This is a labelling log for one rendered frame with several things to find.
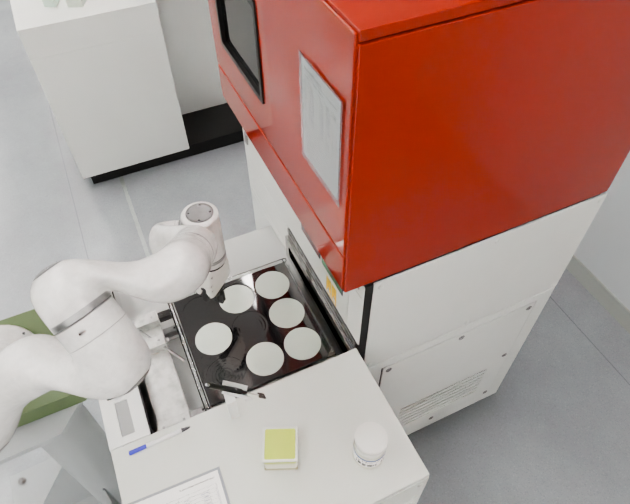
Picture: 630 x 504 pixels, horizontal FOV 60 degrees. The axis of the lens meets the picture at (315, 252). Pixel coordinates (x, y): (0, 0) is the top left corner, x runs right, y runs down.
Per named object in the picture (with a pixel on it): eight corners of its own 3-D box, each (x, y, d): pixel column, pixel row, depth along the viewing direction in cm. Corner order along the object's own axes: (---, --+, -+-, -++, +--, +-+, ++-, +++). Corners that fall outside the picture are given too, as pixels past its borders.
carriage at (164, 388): (159, 319, 157) (156, 314, 155) (196, 431, 136) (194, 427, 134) (131, 329, 155) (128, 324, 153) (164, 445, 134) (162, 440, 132)
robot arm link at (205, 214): (186, 266, 127) (225, 262, 128) (175, 228, 117) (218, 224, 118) (187, 239, 133) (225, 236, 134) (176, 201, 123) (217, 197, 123)
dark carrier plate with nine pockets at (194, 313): (284, 263, 165) (284, 261, 164) (334, 354, 145) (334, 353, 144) (173, 303, 156) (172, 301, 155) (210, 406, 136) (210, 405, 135)
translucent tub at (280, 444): (298, 437, 123) (297, 425, 118) (298, 471, 118) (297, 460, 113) (265, 438, 123) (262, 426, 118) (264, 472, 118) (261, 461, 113)
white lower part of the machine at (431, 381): (394, 264, 279) (416, 135, 216) (492, 401, 231) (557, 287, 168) (266, 313, 260) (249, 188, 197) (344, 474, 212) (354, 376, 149)
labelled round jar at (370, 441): (374, 432, 124) (377, 415, 117) (389, 461, 120) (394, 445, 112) (346, 446, 122) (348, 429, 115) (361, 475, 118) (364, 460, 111)
